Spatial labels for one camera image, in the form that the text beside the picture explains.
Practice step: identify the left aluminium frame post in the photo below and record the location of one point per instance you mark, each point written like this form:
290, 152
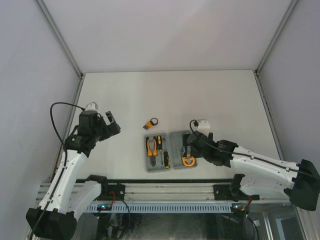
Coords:
53, 27

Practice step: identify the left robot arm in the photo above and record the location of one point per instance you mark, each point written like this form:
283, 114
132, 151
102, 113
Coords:
57, 214

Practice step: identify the black yellow screwdriver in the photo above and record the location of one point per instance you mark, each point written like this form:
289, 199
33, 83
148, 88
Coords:
159, 143
166, 159

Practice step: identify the orange tape measure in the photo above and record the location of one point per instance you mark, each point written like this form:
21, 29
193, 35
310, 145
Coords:
188, 161

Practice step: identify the black electrical tape roll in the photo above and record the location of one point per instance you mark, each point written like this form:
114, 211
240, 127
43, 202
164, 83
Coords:
154, 121

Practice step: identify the orange handled pliers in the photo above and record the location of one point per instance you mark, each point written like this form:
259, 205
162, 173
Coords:
151, 148

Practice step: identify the aluminium frame post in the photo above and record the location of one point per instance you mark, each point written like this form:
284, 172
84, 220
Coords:
53, 27
279, 30

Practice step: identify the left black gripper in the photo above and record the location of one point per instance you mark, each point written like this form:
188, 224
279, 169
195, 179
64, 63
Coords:
110, 130

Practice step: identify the right aluminium frame post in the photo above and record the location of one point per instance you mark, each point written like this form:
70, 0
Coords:
279, 30

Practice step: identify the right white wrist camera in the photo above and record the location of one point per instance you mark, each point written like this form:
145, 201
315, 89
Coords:
202, 126

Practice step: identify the slotted grey cable duct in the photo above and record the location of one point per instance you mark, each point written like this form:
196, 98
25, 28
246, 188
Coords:
157, 208

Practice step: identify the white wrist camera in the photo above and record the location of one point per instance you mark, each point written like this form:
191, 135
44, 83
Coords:
93, 106
202, 126

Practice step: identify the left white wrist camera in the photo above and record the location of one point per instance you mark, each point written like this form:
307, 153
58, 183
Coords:
93, 106

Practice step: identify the aluminium front rail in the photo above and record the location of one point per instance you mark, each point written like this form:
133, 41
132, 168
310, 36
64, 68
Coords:
171, 192

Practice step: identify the grey plastic tool case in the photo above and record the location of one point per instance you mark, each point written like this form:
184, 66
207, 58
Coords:
176, 145

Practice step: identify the hex key set orange holder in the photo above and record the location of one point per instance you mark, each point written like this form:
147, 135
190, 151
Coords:
148, 125

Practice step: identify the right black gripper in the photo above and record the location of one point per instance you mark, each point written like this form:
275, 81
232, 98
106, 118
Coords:
210, 136

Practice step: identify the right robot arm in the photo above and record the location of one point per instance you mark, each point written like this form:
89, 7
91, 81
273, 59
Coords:
258, 175

